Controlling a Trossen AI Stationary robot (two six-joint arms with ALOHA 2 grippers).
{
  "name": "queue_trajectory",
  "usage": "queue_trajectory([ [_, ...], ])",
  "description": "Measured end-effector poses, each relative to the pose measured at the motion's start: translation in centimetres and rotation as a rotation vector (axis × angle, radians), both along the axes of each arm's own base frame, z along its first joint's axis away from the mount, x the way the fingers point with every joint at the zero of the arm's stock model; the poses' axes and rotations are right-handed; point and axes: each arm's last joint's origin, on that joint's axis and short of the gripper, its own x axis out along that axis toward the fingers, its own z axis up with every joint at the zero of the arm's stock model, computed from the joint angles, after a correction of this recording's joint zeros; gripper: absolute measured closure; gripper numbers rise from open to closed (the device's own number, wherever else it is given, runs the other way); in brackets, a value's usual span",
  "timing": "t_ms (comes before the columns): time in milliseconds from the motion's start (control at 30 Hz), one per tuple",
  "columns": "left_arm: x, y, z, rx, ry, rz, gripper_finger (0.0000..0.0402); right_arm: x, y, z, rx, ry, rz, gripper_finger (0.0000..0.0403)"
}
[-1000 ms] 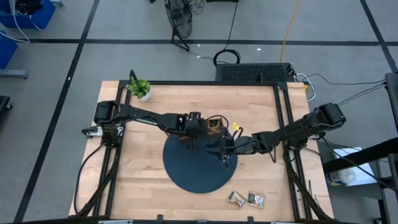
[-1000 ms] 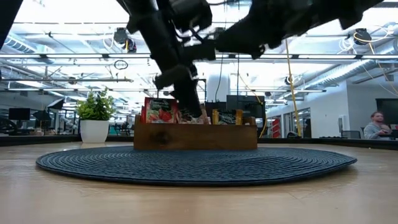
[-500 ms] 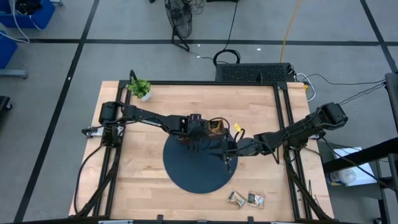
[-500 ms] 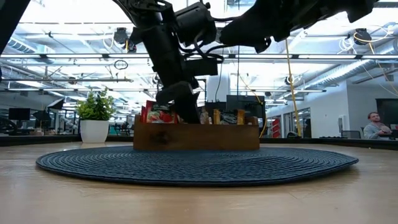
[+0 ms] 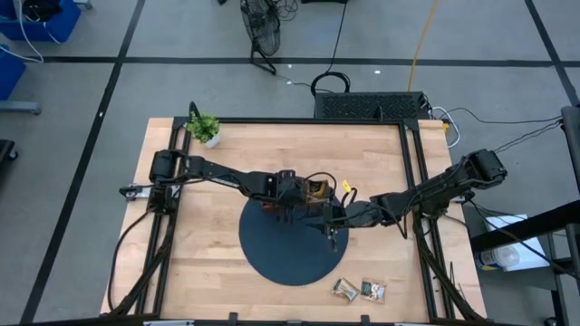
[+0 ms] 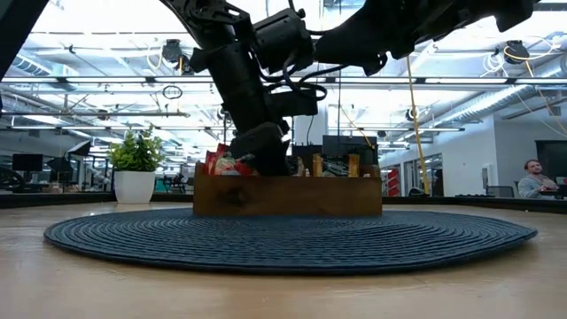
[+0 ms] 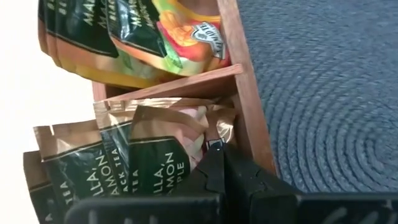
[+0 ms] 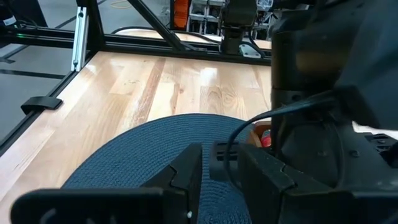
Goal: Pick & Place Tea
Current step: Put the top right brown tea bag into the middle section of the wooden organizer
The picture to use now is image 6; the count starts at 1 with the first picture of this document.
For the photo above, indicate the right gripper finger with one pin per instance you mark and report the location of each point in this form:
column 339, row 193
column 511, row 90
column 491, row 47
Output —
column 336, row 37
column 336, row 55

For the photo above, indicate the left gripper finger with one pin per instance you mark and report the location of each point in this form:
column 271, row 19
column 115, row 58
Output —
column 248, row 150
column 277, row 150

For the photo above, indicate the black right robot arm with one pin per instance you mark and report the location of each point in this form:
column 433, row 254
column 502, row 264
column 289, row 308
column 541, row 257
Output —
column 469, row 17

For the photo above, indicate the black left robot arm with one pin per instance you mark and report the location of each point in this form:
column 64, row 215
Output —
column 235, row 71

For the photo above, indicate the black box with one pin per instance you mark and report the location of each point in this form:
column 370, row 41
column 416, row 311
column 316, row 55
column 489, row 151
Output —
column 305, row 150

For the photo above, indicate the wooden three-compartment tray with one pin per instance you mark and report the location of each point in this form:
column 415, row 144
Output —
column 288, row 195

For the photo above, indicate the black monitor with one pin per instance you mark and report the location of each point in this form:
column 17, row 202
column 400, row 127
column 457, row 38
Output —
column 26, row 163
column 350, row 144

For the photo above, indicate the round dark blue placemat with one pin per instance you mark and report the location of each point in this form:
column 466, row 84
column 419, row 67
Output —
column 288, row 243

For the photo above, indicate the green plant in white pot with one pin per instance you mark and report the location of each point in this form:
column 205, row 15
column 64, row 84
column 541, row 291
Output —
column 135, row 186

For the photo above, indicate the red cabinet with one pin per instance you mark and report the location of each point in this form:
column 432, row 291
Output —
column 393, row 184

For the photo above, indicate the black softbox lamp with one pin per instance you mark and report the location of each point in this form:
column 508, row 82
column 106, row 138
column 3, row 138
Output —
column 79, row 148

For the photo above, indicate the grey office chair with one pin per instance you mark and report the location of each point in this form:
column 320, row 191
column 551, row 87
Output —
column 500, row 192

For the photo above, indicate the person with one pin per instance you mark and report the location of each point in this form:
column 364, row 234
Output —
column 533, row 184

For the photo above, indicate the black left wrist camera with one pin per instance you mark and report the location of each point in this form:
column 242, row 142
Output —
column 283, row 40

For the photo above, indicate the silver ventilation duct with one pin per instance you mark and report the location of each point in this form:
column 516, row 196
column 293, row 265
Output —
column 496, row 104

